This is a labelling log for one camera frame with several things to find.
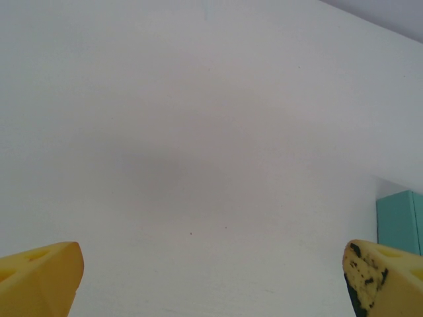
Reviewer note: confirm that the teal paper box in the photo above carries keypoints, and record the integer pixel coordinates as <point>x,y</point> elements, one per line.
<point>396,221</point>

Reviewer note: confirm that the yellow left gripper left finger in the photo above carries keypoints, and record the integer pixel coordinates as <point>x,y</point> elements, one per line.
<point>36,284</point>

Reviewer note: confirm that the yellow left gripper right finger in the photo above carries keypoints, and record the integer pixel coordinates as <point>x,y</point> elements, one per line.
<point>393,287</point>

